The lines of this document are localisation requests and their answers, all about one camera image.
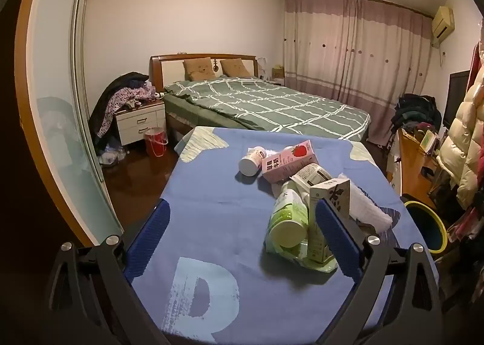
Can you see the air conditioner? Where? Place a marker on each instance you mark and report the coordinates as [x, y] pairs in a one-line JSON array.
[[442, 21]]

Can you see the clear plastic bags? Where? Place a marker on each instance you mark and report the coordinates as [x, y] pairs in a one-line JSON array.
[[111, 156]]

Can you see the white nightstand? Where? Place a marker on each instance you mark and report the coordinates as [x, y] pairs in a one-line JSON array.
[[138, 121]]

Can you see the black television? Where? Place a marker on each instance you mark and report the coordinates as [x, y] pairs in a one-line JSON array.
[[455, 99]]

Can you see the brown pillow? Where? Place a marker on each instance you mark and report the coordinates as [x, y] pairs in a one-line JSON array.
[[235, 68], [198, 69]]

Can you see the wooden bed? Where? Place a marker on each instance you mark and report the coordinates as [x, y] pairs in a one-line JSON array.
[[170, 69]]

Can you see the sliding wardrobe door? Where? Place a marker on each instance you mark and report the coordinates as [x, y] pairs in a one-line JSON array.
[[56, 103]]

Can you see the pile of dark clothes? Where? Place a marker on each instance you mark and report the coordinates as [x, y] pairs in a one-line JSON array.
[[416, 110]]

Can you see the green plastic bag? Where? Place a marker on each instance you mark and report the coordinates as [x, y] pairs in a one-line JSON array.
[[298, 258]]

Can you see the white plastic bottle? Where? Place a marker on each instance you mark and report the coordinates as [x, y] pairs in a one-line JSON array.
[[251, 163]]

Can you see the tissue box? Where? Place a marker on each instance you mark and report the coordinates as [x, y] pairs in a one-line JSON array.
[[278, 72]]

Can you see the green white book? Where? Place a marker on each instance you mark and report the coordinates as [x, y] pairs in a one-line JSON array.
[[428, 140]]

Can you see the beige pink curtain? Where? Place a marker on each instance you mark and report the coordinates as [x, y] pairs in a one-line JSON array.
[[340, 57]]

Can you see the cream puffer jacket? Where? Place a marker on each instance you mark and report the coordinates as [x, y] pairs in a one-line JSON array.
[[465, 133]]

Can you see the pink milk carton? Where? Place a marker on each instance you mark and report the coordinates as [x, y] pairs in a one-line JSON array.
[[287, 163]]

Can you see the white tissue packet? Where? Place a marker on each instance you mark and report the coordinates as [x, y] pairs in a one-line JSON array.
[[366, 205]]

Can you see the light green cup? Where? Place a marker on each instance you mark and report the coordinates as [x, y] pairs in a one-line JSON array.
[[287, 224]]

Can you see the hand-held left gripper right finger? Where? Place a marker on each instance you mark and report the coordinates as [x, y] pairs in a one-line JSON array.
[[336, 239]]

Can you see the red bucket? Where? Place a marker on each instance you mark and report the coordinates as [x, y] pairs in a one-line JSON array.
[[155, 140]]

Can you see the green checked duvet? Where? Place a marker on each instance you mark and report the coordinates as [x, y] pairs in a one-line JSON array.
[[264, 103]]

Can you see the yellow rimmed trash bin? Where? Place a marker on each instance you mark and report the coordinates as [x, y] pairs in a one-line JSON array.
[[427, 227]]

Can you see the wooden desk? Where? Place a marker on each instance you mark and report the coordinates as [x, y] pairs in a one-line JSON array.
[[416, 167]]

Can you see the blue printed tablecloth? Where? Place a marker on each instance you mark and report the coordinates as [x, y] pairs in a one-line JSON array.
[[219, 186]]

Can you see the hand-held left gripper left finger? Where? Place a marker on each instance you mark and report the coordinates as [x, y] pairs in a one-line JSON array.
[[151, 239]]

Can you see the red garment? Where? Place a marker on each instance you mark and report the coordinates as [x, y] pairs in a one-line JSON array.
[[477, 65]]

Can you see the beige drink carton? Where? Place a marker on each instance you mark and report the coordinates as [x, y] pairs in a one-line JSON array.
[[332, 193]]

